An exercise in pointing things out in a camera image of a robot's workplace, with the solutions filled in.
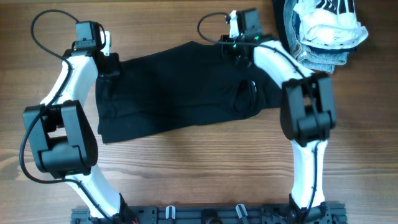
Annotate black t-shirt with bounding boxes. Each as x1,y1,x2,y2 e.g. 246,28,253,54
96,42,281,143

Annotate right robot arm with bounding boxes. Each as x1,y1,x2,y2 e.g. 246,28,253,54
222,9,336,223

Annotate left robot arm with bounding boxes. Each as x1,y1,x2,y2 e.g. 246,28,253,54
19,21,137,223

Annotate black folded garment under jeans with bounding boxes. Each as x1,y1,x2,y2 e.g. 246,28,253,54
272,0,289,49

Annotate folded blue jeans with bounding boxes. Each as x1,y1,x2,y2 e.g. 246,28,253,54
282,0,354,74

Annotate white printed garment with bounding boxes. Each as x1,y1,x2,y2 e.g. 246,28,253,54
293,0,369,50

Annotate right black camera cable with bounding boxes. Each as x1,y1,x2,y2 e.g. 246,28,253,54
197,12,320,218

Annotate black camera cable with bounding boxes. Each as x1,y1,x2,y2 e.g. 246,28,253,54
19,9,113,223
197,12,320,218

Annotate left black camera cable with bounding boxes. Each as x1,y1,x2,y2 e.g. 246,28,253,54
19,9,113,223

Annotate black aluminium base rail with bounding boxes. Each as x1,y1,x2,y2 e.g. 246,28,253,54
70,203,348,224

